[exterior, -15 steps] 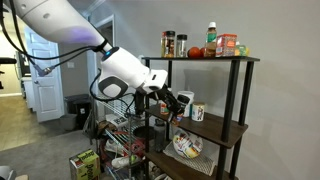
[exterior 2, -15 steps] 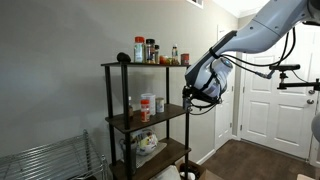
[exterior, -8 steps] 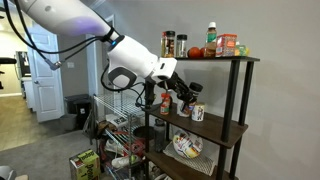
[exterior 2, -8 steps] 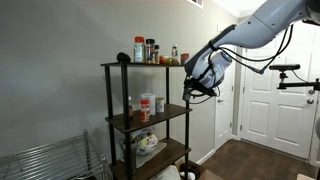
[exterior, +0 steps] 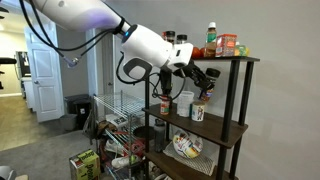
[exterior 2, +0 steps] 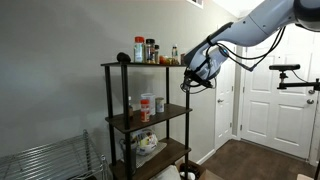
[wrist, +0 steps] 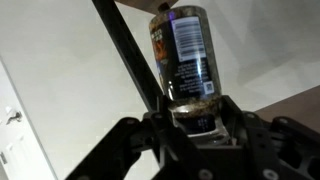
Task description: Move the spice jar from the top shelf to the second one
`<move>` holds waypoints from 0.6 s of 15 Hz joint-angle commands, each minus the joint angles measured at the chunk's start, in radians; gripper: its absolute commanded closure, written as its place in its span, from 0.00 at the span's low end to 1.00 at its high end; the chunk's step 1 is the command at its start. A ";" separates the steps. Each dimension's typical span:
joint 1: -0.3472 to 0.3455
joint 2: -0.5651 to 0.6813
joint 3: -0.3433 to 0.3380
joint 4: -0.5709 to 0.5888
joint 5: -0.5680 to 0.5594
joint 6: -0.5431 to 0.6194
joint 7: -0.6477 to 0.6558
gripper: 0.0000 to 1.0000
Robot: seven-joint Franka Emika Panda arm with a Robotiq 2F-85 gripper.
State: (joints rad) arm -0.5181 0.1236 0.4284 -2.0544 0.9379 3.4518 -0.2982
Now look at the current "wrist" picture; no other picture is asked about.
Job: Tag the white panel door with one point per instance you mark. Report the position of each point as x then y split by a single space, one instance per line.
16 143

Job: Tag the dark-label spice jar black lid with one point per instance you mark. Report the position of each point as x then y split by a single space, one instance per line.
190 73

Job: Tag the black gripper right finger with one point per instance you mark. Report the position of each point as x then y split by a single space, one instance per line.
263 146

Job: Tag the black-framed wooden shelf unit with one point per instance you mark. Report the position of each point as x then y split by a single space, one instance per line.
130 50

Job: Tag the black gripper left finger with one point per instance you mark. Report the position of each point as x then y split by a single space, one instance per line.
133 140

